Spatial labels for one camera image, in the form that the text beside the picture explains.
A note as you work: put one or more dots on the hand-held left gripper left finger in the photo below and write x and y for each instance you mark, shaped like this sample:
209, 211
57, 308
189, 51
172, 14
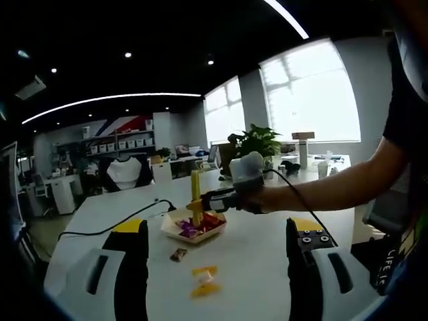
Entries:
100, 287

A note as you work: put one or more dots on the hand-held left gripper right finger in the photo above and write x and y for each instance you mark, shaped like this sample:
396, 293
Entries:
327, 287

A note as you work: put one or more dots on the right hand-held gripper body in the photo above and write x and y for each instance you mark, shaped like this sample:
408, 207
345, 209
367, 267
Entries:
247, 168

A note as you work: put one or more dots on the beige hexagonal paper container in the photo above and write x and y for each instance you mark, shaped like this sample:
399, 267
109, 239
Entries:
215, 229

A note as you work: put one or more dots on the yellow food tongs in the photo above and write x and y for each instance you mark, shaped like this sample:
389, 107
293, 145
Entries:
195, 182

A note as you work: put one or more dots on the purple snack packet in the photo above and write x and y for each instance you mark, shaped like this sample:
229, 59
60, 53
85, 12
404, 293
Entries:
185, 225

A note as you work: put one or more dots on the brown small snack packet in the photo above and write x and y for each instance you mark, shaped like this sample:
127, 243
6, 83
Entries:
179, 254

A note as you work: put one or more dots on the orange candy food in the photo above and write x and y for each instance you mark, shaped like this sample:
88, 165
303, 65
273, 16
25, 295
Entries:
204, 291

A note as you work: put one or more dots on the person's right hand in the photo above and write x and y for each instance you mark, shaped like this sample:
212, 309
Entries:
255, 202

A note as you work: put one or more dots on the green potted plant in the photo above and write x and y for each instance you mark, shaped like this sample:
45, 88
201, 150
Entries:
257, 140

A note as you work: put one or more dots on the white tall tower device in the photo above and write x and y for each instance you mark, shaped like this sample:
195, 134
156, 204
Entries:
303, 154

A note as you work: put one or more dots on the small open laptop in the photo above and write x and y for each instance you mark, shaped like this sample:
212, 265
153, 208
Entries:
183, 150

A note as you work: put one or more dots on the white low cabinet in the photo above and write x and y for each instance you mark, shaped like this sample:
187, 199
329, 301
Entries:
162, 172

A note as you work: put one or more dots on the cardboard box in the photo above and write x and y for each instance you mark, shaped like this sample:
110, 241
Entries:
303, 135

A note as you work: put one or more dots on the small green plant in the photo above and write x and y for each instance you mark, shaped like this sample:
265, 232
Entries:
163, 152

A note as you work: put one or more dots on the yellow box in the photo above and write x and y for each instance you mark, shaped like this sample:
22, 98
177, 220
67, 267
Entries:
156, 160

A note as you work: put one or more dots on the white paper cup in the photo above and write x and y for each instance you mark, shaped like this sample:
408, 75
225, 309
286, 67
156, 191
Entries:
323, 168

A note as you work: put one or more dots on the white office desk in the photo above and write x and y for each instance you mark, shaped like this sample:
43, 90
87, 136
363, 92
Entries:
67, 194

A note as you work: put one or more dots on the black white office chair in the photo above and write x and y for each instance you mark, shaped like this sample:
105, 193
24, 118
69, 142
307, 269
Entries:
123, 172

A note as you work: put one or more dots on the shelf with white bins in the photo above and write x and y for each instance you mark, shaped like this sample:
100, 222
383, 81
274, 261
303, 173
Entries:
120, 144

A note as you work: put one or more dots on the white mesh office chair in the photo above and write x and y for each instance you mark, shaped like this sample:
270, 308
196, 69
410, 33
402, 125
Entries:
40, 185

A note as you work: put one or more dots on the white ceiling light strip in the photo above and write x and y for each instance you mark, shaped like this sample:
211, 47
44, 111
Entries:
291, 22
150, 95

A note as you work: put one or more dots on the white open laptop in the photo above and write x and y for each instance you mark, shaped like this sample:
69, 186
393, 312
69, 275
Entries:
8, 180

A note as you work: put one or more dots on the white chest device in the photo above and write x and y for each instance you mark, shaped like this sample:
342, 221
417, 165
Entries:
406, 67

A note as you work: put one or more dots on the ceiling air conditioner vent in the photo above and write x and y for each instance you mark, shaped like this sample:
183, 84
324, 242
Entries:
30, 87

